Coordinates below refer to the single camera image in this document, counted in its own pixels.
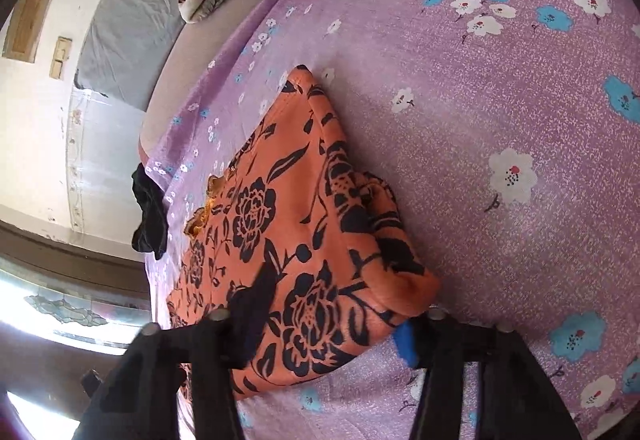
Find grey pillow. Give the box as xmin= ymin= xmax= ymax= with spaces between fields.
xmin=74 ymin=0 xmax=186 ymax=111

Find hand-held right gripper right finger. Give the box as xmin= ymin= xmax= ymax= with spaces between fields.
xmin=394 ymin=311 xmax=583 ymax=440

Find purple floral bed sheet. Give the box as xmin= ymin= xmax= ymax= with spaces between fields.
xmin=142 ymin=0 xmax=640 ymax=440

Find stained glass window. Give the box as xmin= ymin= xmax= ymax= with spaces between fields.
xmin=0 ymin=265 xmax=151 ymax=356

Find grey-brown mattress cover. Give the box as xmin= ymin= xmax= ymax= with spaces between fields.
xmin=140 ymin=0 xmax=331 ymax=166

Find small wooden wall panel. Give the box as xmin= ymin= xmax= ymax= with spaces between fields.
xmin=50 ymin=36 xmax=73 ymax=80

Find black cloth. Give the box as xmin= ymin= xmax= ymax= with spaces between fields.
xmin=131 ymin=162 xmax=171 ymax=261

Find wooden window frame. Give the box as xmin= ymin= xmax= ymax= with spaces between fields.
xmin=0 ymin=205 xmax=151 ymax=293

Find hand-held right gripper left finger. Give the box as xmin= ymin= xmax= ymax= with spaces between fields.
xmin=70 ymin=265 xmax=279 ymax=440

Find orange black floral blouse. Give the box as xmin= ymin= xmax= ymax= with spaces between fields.
xmin=165 ymin=65 xmax=443 ymax=401

